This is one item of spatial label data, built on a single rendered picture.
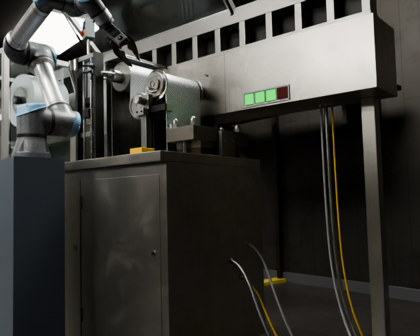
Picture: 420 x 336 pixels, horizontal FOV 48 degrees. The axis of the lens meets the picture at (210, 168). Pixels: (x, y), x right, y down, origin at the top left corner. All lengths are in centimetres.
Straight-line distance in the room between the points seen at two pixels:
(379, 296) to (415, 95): 178
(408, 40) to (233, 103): 171
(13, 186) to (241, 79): 113
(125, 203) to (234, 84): 83
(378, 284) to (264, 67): 107
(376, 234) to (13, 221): 146
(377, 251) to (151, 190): 98
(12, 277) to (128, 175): 57
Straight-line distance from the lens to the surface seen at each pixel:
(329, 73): 207
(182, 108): 222
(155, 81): 219
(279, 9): 228
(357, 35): 206
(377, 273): 213
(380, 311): 216
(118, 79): 237
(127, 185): 189
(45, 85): 224
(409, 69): 361
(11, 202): 195
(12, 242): 194
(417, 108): 353
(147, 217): 180
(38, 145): 200
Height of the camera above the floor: 71
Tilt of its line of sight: 4 degrees up
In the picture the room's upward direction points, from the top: 1 degrees counter-clockwise
